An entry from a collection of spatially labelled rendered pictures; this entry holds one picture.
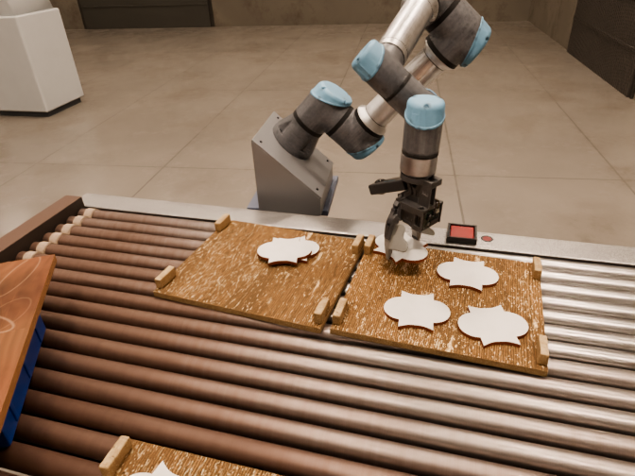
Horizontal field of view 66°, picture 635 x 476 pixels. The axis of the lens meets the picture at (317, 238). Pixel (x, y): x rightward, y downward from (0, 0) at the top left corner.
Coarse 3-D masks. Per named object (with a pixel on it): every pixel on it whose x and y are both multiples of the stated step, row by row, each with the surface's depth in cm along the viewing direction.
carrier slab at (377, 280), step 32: (384, 256) 120; (448, 256) 119; (480, 256) 119; (352, 288) 110; (384, 288) 109; (416, 288) 109; (448, 288) 108; (512, 288) 108; (352, 320) 101; (384, 320) 100; (448, 352) 92; (480, 352) 92; (512, 352) 91
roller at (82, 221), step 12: (72, 216) 148; (84, 216) 147; (96, 228) 145; (108, 228) 144; (120, 228) 143; (132, 228) 142; (144, 228) 141; (156, 228) 140; (168, 228) 140; (204, 240) 136; (552, 276) 114; (564, 276) 114; (576, 276) 113; (588, 276) 113; (600, 276) 113; (612, 288) 111; (624, 288) 110
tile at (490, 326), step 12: (480, 312) 100; (492, 312) 100; (504, 312) 100; (468, 324) 97; (480, 324) 97; (492, 324) 97; (504, 324) 97; (516, 324) 96; (468, 336) 95; (480, 336) 94; (492, 336) 94; (504, 336) 94; (516, 336) 94
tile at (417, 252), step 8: (376, 240) 117; (384, 240) 117; (408, 240) 116; (416, 240) 116; (376, 248) 114; (384, 248) 113; (408, 248) 113; (416, 248) 113; (424, 248) 113; (392, 256) 111; (400, 256) 111; (408, 256) 110; (416, 256) 110; (424, 256) 110
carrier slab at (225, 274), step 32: (256, 224) 136; (192, 256) 124; (224, 256) 123; (256, 256) 123; (320, 256) 121; (352, 256) 121; (160, 288) 113; (192, 288) 112; (224, 288) 112; (256, 288) 111; (288, 288) 111; (320, 288) 110; (288, 320) 102
